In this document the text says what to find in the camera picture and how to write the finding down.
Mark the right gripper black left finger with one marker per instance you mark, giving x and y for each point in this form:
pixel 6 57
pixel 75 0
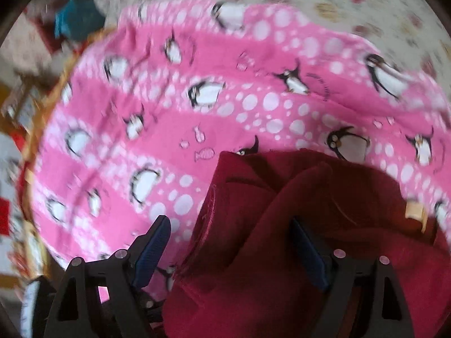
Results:
pixel 103 298

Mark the pink penguin print blanket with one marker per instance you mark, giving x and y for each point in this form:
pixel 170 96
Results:
pixel 141 120

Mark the blue plastic bag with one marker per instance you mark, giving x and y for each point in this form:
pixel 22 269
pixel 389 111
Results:
pixel 77 19

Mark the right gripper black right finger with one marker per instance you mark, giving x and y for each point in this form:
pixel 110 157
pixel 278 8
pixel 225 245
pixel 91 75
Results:
pixel 360 297

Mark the dark red small garment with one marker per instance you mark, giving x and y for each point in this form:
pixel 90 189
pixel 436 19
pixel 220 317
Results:
pixel 251 264

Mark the yellow orange patterned blanket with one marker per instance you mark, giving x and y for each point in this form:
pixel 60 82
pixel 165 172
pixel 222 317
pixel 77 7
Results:
pixel 39 121

